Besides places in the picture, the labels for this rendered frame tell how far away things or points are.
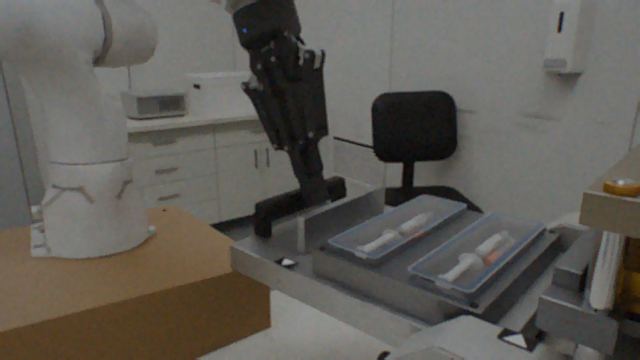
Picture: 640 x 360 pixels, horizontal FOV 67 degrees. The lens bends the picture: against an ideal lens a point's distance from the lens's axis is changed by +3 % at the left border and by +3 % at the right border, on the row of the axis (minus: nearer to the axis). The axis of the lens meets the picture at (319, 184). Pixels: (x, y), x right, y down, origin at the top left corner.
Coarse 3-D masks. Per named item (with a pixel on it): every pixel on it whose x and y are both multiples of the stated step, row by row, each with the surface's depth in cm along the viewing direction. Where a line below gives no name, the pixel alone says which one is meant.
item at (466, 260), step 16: (480, 224) 49; (496, 224) 49; (512, 224) 49; (528, 224) 49; (544, 224) 49; (464, 240) 45; (480, 240) 45; (496, 240) 45; (512, 240) 45; (432, 256) 41; (448, 256) 42; (464, 256) 42; (480, 256) 42; (496, 256) 42; (416, 272) 39; (432, 272) 39; (448, 272) 39; (464, 272) 39; (480, 272) 39; (464, 288) 36
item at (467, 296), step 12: (468, 228) 48; (528, 240) 45; (432, 252) 42; (516, 252) 43; (504, 264) 40; (408, 276) 39; (420, 276) 38; (492, 276) 39; (432, 288) 38; (444, 288) 37; (456, 288) 36; (480, 288) 37; (468, 300) 36
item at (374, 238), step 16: (400, 208) 53; (416, 208) 53; (432, 208) 53; (448, 208) 53; (368, 224) 48; (384, 224) 49; (400, 224) 49; (416, 224) 49; (432, 224) 49; (336, 240) 45; (352, 240) 45; (368, 240) 45; (384, 240) 45; (400, 240) 45
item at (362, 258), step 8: (448, 200) 56; (464, 208) 54; (448, 216) 51; (456, 216) 52; (440, 224) 50; (344, 232) 46; (424, 232) 47; (432, 232) 49; (328, 240) 45; (408, 240) 45; (416, 240) 46; (328, 248) 45; (336, 248) 44; (344, 248) 46; (392, 248) 43; (400, 248) 44; (352, 256) 43; (360, 256) 42; (368, 256) 41; (376, 256) 41; (384, 256) 42; (392, 256) 43; (368, 264) 42; (376, 264) 41
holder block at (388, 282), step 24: (480, 216) 53; (432, 240) 47; (552, 240) 47; (312, 264) 45; (336, 264) 43; (360, 264) 42; (384, 264) 42; (408, 264) 42; (528, 264) 42; (360, 288) 42; (384, 288) 40; (408, 288) 38; (504, 288) 38; (408, 312) 39; (432, 312) 37; (456, 312) 36; (480, 312) 35; (504, 312) 39
